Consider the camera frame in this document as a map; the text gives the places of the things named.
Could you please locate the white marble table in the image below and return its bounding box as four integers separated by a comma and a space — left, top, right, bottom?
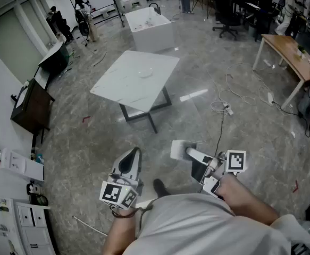
89, 50, 180, 134

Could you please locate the person's white shirt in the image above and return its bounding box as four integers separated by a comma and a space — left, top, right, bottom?
127, 192, 310, 255

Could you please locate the brown wrist strap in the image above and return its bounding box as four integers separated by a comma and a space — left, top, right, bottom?
111, 198, 157, 219

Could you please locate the dark vanity with white top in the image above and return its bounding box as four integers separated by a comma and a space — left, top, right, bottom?
38, 41, 70, 76

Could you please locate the person's dark shoe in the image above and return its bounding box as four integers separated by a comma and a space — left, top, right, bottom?
153, 178, 171, 199

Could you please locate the white bathtub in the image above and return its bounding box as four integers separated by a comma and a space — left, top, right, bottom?
124, 6, 174, 54

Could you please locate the black faucet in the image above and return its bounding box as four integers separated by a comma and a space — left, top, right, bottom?
148, 2, 162, 16

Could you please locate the black office chair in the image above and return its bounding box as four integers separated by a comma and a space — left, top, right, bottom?
212, 0, 242, 41

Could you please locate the black cable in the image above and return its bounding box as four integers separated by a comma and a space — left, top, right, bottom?
213, 109, 225, 157

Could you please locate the white rod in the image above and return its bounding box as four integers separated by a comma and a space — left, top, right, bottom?
72, 215, 108, 236

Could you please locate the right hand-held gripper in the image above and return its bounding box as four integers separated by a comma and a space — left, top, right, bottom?
185, 146, 247, 199

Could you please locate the dark wooden cabinet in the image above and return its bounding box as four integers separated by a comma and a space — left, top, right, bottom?
10, 78, 56, 145

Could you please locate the wooden desk with white legs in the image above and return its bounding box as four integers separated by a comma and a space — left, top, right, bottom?
252, 33, 310, 111

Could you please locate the person's right forearm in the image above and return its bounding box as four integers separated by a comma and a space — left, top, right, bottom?
216, 176, 280, 226

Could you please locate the white cable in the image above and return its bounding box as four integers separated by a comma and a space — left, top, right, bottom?
204, 62, 274, 114

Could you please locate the white drawer cabinet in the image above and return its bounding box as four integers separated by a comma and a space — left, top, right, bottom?
12, 198, 57, 255

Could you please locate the clear round plate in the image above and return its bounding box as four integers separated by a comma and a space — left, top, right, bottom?
138, 67, 154, 79

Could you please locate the person's left forearm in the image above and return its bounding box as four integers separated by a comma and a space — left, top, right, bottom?
100, 207, 146, 255

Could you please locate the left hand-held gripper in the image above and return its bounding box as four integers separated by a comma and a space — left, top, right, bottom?
99, 147, 145, 213

